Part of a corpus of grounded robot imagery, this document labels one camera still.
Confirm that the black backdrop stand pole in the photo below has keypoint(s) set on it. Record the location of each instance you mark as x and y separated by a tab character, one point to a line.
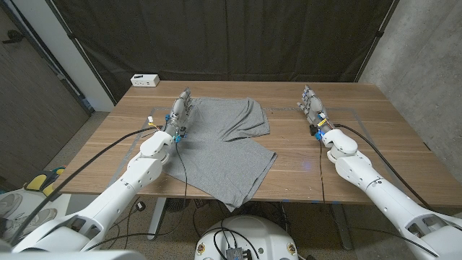
377	36
83	50

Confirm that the white robot chest rim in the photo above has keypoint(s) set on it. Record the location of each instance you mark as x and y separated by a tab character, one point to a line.
72	255

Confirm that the white table leg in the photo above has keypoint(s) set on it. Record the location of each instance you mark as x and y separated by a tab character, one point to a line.
157	216

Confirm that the white power strip box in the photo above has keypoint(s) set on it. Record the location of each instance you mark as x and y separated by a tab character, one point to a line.
145	80

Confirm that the white floor board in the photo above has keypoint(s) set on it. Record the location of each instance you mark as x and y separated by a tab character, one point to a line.
63	202

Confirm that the white robot torso base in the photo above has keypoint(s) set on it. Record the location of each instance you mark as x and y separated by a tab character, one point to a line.
267	234

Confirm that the grey table leg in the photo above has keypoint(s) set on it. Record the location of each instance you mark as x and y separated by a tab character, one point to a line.
342	227

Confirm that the yellow and black floor tool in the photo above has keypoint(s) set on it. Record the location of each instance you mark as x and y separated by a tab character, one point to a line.
39	182

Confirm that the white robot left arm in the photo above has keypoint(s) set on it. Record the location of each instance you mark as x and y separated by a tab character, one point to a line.
108	202

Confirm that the grey sneaker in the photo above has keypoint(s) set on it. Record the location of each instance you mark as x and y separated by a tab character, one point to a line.
39	218
9	204

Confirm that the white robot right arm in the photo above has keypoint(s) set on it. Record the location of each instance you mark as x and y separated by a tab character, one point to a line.
379	195

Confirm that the black round floor fan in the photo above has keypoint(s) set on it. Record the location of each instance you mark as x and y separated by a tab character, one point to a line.
177	204

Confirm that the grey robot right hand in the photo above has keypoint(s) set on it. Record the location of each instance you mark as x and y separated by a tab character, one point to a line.
314	110

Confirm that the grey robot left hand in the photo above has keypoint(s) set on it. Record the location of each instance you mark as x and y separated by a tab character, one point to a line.
178	115

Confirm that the black power plug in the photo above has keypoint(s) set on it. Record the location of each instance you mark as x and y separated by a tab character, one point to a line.
140	206

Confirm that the grey tape rectangle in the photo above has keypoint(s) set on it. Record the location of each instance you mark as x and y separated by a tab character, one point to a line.
307	109

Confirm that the small grey electronics box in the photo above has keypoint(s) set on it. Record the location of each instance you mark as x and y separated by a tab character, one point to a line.
236	254

